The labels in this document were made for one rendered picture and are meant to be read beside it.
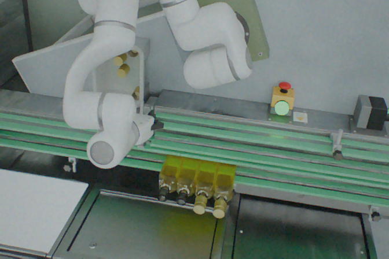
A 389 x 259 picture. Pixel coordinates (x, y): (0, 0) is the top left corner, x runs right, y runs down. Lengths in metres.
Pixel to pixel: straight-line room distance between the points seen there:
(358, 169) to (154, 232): 0.66
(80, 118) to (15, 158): 0.96
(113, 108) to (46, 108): 0.85
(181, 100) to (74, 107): 0.69
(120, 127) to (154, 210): 0.67
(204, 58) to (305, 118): 0.51
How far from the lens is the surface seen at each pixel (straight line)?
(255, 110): 1.54
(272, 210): 1.64
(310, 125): 1.52
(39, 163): 1.83
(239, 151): 1.50
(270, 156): 1.50
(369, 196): 1.61
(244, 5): 1.40
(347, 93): 1.60
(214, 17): 1.10
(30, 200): 1.61
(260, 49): 1.44
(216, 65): 1.14
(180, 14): 1.11
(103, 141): 0.92
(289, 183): 1.56
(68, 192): 1.62
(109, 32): 0.93
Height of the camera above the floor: 2.16
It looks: 58 degrees down
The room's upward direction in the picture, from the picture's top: 161 degrees counter-clockwise
